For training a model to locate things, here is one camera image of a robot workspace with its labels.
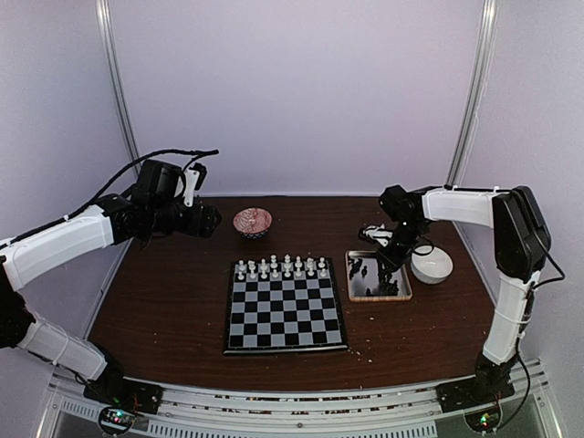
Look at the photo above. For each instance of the red patterned bowl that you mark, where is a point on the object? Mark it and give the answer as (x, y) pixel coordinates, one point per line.
(253, 222)

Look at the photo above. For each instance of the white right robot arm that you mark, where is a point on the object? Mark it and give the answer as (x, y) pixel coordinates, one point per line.
(521, 243)

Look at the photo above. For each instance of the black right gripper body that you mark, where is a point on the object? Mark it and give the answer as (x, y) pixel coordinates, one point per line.
(408, 234)

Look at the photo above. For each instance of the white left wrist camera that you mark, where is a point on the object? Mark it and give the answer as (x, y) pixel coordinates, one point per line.
(194, 178)

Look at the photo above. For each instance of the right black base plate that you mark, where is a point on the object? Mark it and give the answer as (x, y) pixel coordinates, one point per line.
(483, 412)

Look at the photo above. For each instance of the black and white chessboard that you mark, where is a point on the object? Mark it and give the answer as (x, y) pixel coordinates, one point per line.
(283, 305)

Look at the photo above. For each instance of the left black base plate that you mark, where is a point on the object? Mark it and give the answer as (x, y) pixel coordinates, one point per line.
(120, 415)

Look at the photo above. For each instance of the right aluminium corner post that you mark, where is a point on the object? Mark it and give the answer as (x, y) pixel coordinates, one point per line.
(478, 83)

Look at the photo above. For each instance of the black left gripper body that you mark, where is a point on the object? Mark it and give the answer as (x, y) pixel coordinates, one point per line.
(164, 219)

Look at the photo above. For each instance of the wooden rimmed metal tray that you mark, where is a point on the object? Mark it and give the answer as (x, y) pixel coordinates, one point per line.
(369, 280)

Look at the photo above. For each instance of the aluminium front rail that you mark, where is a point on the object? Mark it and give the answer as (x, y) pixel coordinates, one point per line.
(401, 411)

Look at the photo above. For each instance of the white ceramic bowl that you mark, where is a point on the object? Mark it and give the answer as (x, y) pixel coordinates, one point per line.
(431, 265)

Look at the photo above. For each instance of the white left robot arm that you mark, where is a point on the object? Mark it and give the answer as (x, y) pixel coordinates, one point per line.
(28, 257)

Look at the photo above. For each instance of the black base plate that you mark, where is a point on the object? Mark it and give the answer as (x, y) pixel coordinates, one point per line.
(483, 412)
(120, 415)

